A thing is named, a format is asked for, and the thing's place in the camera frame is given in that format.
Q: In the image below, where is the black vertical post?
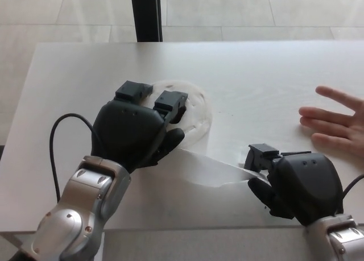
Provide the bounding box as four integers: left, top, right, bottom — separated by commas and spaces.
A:
130, 0, 164, 43

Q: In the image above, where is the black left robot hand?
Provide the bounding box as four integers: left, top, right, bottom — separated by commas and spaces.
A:
90, 80, 189, 175

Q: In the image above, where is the white toilet paper roll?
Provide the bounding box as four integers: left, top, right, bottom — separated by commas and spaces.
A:
141, 78, 271, 189

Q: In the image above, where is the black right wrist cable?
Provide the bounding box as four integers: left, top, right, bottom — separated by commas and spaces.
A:
341, 172, 364, 215

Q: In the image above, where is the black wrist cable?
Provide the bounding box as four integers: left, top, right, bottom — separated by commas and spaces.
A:
341, 172, 364, 215
49, 113, 105, 202

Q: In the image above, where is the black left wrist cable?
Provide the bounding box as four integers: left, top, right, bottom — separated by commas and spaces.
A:
49, 113, 105, 202

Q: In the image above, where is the bare person hand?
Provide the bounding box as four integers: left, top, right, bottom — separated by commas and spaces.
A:
298, 85, 364, 168

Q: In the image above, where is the grey metal table brace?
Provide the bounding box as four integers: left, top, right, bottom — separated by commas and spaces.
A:
7, 232, 36, 252

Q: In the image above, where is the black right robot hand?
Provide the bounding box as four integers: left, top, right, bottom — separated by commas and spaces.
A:
243, 143, 345, 226

